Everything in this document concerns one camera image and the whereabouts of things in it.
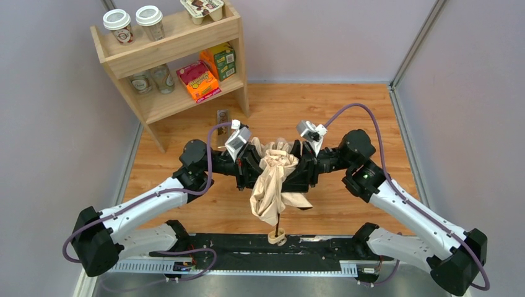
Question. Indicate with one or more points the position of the green orange carton box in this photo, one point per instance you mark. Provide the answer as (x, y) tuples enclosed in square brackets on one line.
[(220, 59)]

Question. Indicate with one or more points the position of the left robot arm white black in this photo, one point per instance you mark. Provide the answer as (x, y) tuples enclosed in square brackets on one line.
[(100, 238)]

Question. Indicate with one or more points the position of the clear glass jar right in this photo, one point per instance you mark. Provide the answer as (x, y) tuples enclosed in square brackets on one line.
[(163, 79)]

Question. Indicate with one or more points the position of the paper cup grey sleeve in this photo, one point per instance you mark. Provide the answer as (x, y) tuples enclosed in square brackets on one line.
[(150, 19)]

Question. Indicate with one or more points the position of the clear glass jar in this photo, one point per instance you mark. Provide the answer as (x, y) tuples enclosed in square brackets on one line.
[(163, 79), (141, 82)]

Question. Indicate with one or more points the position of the beige umbrella with black shaft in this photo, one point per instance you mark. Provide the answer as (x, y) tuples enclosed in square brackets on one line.
[(268, 198)]

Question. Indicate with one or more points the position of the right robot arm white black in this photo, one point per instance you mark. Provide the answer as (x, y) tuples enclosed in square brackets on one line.
[(452, 256)]

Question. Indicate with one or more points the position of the pudding cup multipack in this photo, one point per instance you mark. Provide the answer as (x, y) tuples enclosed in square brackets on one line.
[(198, 10)]

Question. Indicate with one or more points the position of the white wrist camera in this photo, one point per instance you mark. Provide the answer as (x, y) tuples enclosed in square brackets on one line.
[(312, 133), (238, 139)]

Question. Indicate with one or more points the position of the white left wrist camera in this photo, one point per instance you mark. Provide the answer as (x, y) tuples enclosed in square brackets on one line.
[(238, 139)]

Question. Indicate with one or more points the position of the clear glass jar left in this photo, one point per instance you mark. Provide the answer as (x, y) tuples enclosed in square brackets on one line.
[(141, 82)]

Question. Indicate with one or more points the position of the orange pink snack box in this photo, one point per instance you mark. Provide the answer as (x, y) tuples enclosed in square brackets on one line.
[(199, 81)]

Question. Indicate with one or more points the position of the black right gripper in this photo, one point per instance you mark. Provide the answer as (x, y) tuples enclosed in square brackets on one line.
[(307, 166)]

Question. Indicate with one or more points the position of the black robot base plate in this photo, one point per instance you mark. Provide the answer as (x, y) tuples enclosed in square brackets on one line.
[(299, 253)]

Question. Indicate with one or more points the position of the wooden two-tier shelf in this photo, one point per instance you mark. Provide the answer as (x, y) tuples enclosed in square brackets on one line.
[(181, 46)]

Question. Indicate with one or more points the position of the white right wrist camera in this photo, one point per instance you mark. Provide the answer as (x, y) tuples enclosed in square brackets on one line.
[(312, 133)]

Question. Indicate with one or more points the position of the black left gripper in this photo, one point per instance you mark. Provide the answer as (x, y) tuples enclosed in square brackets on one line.
[(244, 166)]

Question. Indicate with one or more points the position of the paper cup red logo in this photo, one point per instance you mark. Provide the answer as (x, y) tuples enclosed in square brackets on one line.
[(118, 22)]

